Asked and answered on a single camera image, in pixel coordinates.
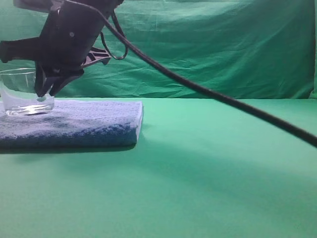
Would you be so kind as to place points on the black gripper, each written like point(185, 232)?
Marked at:
point(69, 33)

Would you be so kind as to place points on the transparent glass cup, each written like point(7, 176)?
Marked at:
point(17, 91)

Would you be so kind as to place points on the folded blue towel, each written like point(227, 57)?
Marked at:
point(75, 123)

